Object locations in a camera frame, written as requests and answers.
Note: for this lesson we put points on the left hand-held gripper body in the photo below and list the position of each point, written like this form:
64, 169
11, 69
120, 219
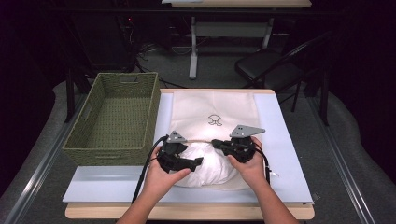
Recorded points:
171, 160

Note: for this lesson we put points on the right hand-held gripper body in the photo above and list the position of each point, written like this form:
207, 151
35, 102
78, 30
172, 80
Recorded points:
241, 149

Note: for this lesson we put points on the white mesh laundry bag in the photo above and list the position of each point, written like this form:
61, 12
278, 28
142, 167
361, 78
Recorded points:
214, 105

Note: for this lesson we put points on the person's left hand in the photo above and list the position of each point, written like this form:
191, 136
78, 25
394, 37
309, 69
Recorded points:
158, 180

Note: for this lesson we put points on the person's right hand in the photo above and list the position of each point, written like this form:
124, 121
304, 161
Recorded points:
252, 172

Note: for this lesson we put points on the pale blue table board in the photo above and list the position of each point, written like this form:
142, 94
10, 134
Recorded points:
280, 161

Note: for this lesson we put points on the green woven basket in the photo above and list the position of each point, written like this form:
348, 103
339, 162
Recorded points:
124, 109

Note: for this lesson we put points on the black folding chair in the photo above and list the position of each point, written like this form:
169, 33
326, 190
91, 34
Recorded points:
264, 67

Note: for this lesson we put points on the white-framed desk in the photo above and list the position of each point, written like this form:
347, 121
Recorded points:
230, 29

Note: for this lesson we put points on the black metal stand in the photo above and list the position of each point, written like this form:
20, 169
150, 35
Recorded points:
70, 96

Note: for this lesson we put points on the metal floor rail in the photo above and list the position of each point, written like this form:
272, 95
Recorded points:
342, 161
34, 177

